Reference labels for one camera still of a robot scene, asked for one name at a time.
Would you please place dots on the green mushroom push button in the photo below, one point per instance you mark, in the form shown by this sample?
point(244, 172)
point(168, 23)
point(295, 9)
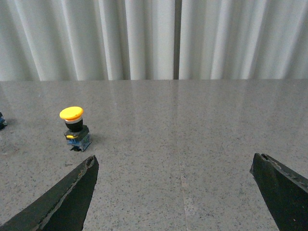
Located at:
point(3, 122)

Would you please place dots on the white pleated curtain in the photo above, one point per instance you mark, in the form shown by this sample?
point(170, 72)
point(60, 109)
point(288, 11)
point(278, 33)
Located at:
point(44, 40)

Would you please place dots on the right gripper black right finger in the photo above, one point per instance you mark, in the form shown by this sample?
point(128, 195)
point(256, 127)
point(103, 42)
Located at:
point(284, 191)

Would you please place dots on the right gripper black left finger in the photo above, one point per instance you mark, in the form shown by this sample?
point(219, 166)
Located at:
point(63, 207)

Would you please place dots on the yellow mushroom push button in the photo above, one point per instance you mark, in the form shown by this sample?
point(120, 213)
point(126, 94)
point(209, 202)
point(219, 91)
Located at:
point(78, 135)

